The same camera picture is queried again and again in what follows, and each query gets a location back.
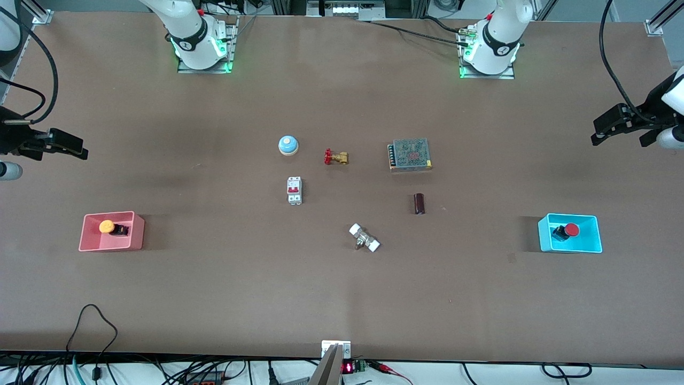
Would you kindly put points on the pink plastic box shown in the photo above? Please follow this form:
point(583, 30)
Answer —
point(133, 235)

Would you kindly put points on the aluminium frame profile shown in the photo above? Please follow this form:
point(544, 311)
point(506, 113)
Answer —
point(660, 21)
point(43, 16)

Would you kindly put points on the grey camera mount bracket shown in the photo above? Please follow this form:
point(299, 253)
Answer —
point(334, 350)

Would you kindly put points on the white circuit breaker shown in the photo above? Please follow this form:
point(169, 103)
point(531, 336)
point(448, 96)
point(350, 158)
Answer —
point(294, 190)

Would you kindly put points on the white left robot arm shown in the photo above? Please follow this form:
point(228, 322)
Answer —
point(497, 45)

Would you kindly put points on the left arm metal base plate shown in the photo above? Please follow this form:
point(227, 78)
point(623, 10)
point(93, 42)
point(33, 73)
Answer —
point(512, 74)

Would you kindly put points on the red digit display module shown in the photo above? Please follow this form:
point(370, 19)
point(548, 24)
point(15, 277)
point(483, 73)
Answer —
point(348, 367)

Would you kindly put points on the brown cylindrical capacitor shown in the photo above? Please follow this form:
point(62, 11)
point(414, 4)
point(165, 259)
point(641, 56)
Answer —
point(419, 203)

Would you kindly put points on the cyan plastic box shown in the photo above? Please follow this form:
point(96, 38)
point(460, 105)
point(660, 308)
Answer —
point(588, 238)

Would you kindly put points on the silver fitting with white caps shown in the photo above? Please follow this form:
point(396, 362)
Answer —
point(365, 238)

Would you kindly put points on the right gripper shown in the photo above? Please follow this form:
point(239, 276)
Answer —
point(15, 140)

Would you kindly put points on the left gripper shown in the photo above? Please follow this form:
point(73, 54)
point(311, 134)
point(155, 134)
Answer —
point(652, 110)

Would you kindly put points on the red push button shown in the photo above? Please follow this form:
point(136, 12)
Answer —
point(572, 230)

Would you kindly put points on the blue dome bell button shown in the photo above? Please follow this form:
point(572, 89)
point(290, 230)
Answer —
point(288, 144)

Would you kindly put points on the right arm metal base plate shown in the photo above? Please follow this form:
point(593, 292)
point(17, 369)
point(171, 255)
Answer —
point(231, 48)

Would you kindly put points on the yellow push button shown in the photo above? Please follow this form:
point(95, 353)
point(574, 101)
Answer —
point(106, 226)

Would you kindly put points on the metal mesh power supply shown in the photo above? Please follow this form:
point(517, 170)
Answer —
point(410, 154)

